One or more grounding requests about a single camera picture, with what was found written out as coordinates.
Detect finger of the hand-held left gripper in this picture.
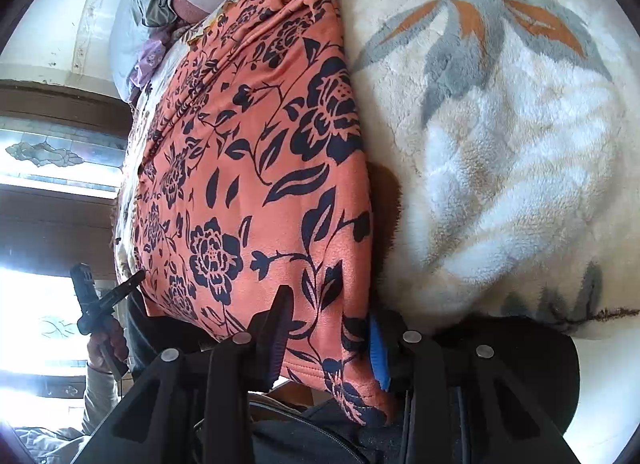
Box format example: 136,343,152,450
97,269,147,307

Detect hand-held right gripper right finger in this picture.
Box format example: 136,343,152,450
367,313,571,464

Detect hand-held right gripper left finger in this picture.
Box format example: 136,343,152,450
70,285,296,464

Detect orange floral cloth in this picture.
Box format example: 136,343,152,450
131,0,401,427

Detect person's left forearm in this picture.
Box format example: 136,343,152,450
79,361,123,441

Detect person's left hand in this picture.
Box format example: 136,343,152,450
87,315,130,376

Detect wooden cabinet with glass panels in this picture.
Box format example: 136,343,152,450
0,78,132,445

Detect person's dark pants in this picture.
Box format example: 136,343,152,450
124,289,407,464

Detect purple cloth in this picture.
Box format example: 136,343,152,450
128,37,169,91

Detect cream leaf-print fleece blanket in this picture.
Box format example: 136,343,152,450
112,0,640,462

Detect grey cloth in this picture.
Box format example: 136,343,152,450
132,0,177,29

